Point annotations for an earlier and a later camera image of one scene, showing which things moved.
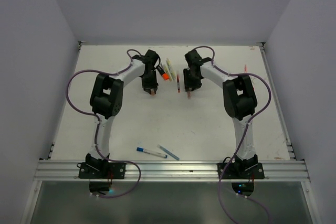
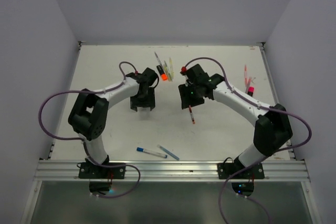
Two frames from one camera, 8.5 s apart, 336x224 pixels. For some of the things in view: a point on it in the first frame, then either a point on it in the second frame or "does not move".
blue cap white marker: [156, 154] does not move
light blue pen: [160, 147] does not move
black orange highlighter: [165, 75] does not move
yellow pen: [171, 68] does not move
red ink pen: [178, 82] to [191, 114]
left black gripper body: [149, 81] to [146, 100]
